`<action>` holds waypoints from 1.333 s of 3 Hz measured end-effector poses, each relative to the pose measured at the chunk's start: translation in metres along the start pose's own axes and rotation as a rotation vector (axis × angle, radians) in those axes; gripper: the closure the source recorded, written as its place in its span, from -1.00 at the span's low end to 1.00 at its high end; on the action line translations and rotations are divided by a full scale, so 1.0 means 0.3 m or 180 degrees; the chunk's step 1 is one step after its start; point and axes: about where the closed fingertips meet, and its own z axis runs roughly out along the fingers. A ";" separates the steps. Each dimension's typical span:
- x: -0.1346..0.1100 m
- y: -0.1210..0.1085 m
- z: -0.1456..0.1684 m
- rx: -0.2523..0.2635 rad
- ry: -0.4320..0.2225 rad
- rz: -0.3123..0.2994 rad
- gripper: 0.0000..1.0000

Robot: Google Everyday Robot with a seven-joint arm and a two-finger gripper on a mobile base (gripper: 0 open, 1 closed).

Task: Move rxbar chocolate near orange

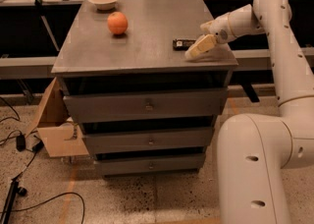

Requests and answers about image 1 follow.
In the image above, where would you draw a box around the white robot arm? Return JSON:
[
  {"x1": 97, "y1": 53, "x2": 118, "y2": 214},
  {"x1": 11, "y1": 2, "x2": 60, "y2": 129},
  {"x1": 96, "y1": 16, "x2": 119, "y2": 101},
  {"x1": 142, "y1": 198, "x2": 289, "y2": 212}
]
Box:
[{"x1": 185, "y1": 0, "x2": 314, "y2": 224}]

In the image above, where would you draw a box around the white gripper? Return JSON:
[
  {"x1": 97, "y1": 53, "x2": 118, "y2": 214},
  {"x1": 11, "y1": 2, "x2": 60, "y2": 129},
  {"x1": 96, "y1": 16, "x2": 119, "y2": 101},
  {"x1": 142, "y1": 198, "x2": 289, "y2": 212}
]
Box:
[{"x1": 184, "y1": 13, "x2": 236, "y2": 61}]

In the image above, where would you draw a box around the black power adapter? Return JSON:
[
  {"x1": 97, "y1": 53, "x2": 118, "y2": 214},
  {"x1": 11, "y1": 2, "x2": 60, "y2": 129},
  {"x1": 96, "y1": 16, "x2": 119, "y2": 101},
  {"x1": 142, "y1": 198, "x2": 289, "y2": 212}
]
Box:
[{"x1": 16, "y1": 134, "x2": 26, "y2": 151}]

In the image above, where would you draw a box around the black rxbar chocolate bar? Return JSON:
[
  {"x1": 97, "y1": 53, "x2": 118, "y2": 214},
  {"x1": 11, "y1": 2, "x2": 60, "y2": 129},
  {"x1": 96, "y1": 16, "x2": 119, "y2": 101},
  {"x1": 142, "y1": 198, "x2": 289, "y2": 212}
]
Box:
[{"x1": 173, "y1": 38, "x2": 195, "y2": 51}]

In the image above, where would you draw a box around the grey drawer cabinet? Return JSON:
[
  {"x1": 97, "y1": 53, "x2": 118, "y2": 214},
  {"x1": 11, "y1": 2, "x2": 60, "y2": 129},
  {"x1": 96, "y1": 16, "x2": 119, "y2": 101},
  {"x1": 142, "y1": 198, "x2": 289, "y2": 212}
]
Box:
[{"x1": 52, "y1": 0, "x2": 237, "y2": 176}]

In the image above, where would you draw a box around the orange fruit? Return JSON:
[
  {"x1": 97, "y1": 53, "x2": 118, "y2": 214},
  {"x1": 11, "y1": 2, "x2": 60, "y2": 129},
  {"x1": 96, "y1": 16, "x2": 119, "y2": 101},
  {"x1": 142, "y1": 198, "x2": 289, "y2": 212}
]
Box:
[{"x1": 107, "y1": 12, "x2": 129, "y2": 35}]

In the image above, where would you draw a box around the cardboard box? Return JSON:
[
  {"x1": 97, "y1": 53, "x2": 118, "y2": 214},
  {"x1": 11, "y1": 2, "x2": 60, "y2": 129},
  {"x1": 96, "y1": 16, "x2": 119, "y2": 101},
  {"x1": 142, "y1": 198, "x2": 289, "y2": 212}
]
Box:
[{"x1": 26, "y1": 79, "x2": 88, "y2": 157}]

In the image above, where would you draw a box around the black cable on floor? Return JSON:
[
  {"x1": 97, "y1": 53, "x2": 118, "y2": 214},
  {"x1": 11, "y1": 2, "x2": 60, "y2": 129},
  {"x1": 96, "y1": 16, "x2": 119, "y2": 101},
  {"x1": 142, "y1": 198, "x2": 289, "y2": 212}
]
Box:
[{"x1": 0, "y1": 192, "x2": 86, "y2": 224}]

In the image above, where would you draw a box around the grey metal rail frame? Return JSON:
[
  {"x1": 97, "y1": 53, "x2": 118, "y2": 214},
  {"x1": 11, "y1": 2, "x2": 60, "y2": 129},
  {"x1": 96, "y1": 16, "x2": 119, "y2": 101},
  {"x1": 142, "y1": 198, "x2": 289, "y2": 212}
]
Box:
[{"x1": 0, "y1": 57, "x2": 56, "y2": 80}]

